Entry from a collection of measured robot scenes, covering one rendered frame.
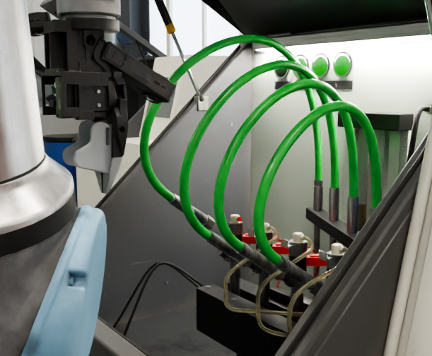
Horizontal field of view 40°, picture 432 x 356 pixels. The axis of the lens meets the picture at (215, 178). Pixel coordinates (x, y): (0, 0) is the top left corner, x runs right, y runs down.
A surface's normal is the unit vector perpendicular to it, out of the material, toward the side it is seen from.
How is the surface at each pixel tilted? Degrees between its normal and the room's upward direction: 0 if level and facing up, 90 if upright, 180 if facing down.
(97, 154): 93
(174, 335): 0
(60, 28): 90
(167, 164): 90
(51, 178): 49
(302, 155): 90
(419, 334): 76
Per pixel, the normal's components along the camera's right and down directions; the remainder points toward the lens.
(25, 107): 0.95, 0.12
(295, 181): -0.82, 0.08
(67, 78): 0.57, 0.12
